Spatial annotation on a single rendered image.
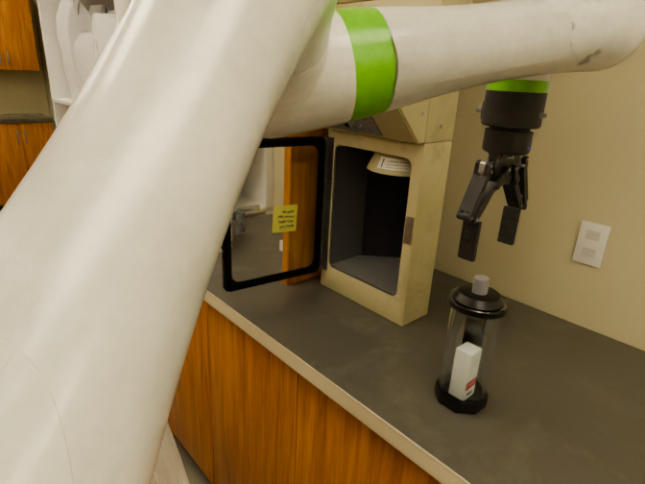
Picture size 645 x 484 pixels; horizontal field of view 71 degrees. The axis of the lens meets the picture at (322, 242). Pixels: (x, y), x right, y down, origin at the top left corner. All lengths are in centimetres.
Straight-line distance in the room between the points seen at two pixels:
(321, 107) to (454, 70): 16
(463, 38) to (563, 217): 93
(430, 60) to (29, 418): 46
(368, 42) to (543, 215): 102
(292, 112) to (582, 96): 101
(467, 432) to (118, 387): 80
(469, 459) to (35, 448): 77
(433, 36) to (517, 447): 71
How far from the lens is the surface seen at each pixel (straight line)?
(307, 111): 47
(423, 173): 109
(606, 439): 105
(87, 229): 21
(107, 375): 20
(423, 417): 95
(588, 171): 137
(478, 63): 56
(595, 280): 142
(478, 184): 77
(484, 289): 88
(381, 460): 104
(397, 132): 105
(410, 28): 52
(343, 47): 48
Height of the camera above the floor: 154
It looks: 20 degrees down
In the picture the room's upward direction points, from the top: 3 degrees clockwise
